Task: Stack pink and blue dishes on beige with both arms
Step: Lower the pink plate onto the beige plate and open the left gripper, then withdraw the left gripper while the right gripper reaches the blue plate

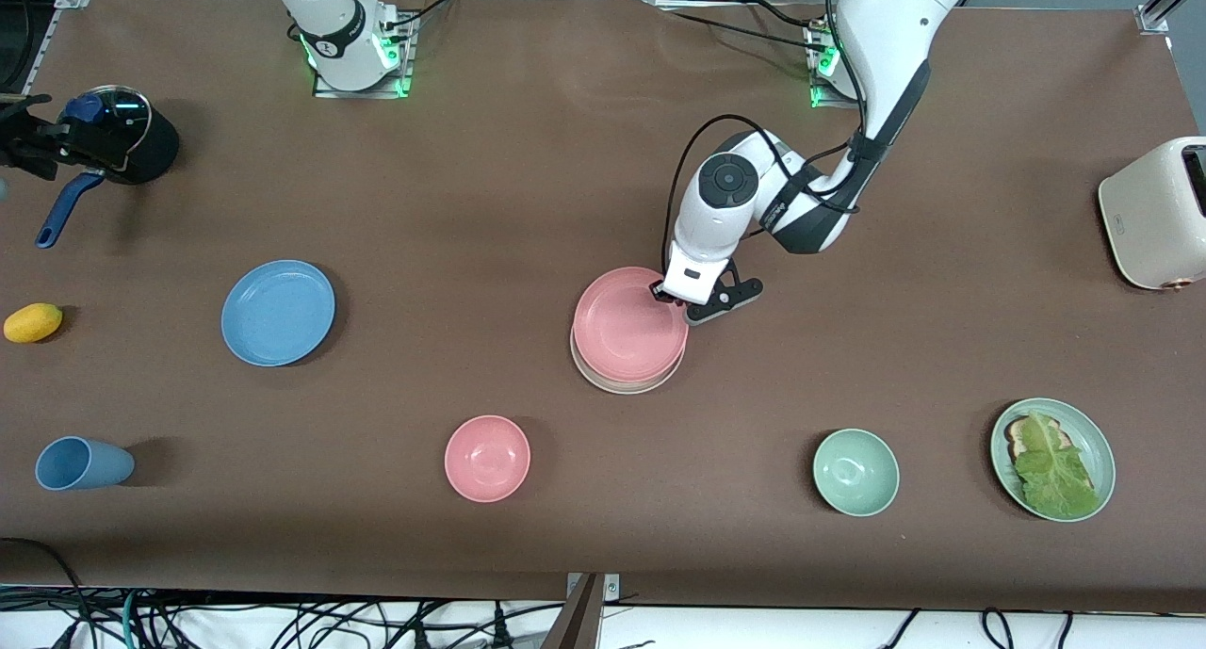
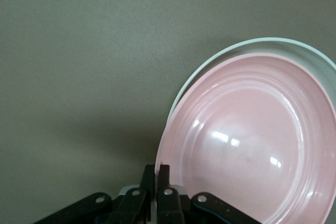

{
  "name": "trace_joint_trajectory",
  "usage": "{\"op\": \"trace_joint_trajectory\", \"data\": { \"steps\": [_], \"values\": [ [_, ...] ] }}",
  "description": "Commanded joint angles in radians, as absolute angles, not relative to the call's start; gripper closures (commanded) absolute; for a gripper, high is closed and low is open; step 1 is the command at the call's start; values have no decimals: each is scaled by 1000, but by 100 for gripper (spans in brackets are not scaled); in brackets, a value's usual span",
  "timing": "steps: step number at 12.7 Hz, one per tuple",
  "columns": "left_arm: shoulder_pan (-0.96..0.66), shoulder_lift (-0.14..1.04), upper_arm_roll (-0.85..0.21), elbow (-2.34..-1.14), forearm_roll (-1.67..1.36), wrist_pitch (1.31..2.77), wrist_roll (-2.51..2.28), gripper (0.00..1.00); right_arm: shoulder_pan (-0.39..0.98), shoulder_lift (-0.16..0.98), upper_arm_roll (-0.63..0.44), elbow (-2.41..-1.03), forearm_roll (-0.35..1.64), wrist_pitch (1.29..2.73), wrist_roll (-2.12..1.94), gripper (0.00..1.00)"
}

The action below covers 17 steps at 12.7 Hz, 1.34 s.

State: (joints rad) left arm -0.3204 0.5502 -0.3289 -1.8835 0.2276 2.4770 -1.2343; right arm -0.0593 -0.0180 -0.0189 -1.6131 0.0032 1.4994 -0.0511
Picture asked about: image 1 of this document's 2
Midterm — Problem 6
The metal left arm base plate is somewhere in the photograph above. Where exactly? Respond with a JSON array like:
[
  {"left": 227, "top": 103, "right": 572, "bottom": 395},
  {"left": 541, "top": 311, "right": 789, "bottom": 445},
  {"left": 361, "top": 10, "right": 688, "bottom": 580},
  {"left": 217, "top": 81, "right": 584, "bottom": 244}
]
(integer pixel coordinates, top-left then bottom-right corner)
[{"left": 806, "top": 23, "right": 863, "bottom": 111}]

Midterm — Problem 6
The pink shallow bowl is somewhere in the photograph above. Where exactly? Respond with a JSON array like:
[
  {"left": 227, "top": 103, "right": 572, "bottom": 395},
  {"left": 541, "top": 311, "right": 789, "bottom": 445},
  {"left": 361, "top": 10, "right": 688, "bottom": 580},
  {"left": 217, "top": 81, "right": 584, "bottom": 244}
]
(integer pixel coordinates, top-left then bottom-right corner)
[{"left": 572, "top": 267, "right": 690, "bottom": 383}]

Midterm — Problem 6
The toasted bread slice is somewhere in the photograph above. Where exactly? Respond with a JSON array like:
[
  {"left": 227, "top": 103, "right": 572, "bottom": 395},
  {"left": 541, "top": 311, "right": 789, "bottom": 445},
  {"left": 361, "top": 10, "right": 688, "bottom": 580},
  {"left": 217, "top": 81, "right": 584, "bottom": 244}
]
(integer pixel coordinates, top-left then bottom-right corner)
[{"left": 1003, "top": 415, "right": 1075, "bottom": 462}]

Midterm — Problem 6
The blue shallow bowl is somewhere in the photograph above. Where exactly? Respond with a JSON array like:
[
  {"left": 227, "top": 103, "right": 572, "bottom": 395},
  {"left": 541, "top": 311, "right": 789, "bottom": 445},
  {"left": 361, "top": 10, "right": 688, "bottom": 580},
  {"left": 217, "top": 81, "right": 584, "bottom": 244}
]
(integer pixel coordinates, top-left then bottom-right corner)
[{"left": 221, "top": 259, "right": 336, "bottom": 367}]

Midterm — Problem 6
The green plate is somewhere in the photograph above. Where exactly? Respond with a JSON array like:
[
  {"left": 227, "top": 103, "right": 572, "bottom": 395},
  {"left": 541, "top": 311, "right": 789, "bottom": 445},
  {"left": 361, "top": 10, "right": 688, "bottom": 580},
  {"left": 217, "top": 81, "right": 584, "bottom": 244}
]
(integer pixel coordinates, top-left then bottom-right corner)
[{"left": 989, "top": 398, "right": 1117, "bottom": 524}]

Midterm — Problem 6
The black base cable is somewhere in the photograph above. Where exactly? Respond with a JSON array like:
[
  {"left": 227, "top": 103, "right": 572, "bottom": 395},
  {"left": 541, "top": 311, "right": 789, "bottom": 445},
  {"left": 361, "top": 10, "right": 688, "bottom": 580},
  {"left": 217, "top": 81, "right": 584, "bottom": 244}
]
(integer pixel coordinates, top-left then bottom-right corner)
[
  {"left": 382, "top": 0, "right": 472, "bottom": 33},
  {"left": 657, "top": 0, "right": 830, "bottom": 55}
]

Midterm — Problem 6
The small deep green bowl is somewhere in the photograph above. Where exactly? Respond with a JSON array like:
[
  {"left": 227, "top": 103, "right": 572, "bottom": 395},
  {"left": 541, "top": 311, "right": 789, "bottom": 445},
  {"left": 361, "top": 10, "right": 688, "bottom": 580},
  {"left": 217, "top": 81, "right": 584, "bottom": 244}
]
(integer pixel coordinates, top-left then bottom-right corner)
[{"left": 812, "top": 428, "right": 901, "bottom": 518}]

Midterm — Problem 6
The yellow mango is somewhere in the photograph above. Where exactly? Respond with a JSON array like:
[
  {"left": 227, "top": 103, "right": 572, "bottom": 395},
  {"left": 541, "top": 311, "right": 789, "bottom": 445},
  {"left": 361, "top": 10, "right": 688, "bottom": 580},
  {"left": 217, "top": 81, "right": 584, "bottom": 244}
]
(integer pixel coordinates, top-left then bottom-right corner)
[{"left": 3, "top": 302, "right": 64, "bottom": 344}]

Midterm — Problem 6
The cream toaster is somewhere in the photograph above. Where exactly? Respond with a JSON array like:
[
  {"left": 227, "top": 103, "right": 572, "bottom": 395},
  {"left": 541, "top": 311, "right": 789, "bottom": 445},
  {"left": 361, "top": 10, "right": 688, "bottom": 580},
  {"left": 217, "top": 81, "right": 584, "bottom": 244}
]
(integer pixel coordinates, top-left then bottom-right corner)
[{"left": 1098, "top": 137, "right": 1206, "bottom": 292}]

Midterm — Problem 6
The blue plastic cup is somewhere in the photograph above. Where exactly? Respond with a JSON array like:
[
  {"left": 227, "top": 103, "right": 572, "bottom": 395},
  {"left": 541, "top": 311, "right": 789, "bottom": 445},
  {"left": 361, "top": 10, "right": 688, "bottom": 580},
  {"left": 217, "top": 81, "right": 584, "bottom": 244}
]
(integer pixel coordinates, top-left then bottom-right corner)
[{"left": 35, "top": 436, "right": 136, "bottom": 492}]

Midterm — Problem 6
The thick black floor cable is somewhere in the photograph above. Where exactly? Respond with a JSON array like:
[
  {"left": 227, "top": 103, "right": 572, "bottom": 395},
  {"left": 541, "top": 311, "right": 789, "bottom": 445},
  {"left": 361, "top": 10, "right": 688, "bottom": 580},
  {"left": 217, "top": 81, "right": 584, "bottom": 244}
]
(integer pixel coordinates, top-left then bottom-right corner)
[{"left": 0, "top": 536, "right": 90, "bottom": 649}]

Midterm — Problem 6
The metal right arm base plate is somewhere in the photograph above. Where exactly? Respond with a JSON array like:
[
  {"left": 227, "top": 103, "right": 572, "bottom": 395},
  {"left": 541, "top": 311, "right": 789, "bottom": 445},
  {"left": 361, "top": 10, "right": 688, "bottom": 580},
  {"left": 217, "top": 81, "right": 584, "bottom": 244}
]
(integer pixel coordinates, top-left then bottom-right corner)
[{"left": 312, "top": 13, "right": 414, "bottom": 99}]

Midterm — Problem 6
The glass lid blue knob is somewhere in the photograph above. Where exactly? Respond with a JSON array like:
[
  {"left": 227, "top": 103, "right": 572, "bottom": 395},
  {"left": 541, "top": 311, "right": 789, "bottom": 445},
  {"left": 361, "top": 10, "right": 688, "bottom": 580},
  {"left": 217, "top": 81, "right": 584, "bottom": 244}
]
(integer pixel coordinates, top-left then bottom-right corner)
[{"left": 54, "top": 86, "right": 152, "bottom": 165}]

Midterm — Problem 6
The brown table cover cloth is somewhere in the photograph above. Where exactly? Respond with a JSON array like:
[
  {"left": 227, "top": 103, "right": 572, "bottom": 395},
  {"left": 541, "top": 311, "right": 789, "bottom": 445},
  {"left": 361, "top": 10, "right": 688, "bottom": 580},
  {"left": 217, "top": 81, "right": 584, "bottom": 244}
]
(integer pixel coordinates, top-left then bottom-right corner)
[{"left": 0, "top": 0, "right": 1206, "bottom": 614}]

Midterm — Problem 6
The black right base cable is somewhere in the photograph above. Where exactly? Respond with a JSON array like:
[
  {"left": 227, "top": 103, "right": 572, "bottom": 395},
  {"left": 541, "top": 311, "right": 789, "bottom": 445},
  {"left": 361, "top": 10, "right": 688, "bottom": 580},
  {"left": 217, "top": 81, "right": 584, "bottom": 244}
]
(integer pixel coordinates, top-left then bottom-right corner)
[{"left": 382, "top": 0, "right": 472, "bottom": 33}]

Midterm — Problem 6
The beige shallow bowl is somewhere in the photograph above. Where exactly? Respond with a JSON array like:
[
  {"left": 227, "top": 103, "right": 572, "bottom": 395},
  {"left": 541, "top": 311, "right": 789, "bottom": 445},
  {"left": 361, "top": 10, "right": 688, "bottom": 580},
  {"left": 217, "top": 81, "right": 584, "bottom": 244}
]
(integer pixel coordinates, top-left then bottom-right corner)
[{"left": 571, "top": 333, "right": 686, "bottom": 396}]

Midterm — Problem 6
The black left base cable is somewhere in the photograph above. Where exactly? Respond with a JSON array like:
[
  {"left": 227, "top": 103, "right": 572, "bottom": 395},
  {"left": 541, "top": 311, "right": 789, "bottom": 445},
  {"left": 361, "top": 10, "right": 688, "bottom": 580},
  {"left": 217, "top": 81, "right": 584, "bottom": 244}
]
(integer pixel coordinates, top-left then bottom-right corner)
[{"left": 657, "top": 0, "right": 830, "bottom": 55}]

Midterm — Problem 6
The small deep pink bowl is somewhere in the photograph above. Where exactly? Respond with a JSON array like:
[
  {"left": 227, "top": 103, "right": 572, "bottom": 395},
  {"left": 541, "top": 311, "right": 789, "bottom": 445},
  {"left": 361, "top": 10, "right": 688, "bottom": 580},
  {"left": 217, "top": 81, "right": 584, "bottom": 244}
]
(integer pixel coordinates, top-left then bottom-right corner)
[{"left": 444, "top": 414, "right": 531, "bottom": 504}]

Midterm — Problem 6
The black pot blue handle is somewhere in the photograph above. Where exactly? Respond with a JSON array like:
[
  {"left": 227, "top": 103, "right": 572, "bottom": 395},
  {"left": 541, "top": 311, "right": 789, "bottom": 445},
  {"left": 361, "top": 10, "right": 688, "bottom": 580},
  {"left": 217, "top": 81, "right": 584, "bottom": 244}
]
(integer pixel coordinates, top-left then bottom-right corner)
[{"left": 36, "top": 98, "right": 180, "bottom": 250}]

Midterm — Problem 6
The green lettuce leaf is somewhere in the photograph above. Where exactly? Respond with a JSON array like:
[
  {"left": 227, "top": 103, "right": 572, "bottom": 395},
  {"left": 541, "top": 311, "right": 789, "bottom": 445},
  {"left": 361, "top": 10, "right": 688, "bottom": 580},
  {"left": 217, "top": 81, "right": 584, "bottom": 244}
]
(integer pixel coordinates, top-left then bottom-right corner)
[{"left": 1013, "top": 409, "right": 1101, "bottom": 521}]

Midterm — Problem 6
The brown slanted bar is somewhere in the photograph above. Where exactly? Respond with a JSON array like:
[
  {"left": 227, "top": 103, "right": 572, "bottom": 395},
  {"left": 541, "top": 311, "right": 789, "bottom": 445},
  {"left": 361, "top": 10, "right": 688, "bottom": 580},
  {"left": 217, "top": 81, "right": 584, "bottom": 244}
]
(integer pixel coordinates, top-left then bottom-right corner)
[{"left": 542, "top": 574, "right": 604, "bottom": 649}]

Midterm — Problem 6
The silver table edge bracket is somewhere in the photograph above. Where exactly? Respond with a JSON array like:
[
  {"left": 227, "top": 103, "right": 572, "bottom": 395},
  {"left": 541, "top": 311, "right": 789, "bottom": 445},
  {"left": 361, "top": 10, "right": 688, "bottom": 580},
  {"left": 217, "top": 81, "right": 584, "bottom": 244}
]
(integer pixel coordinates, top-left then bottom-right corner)
[{"left": 565, "top": 572, "right": 621, "bottom": 601}]

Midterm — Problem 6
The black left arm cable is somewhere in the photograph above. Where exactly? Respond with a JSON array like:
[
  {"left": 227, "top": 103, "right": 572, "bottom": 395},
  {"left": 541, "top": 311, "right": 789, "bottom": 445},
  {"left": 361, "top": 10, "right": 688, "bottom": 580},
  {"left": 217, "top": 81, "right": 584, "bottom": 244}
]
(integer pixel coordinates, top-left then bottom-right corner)
[{"left": 662, "top": 0, "right": 868, "bottom": 273}]

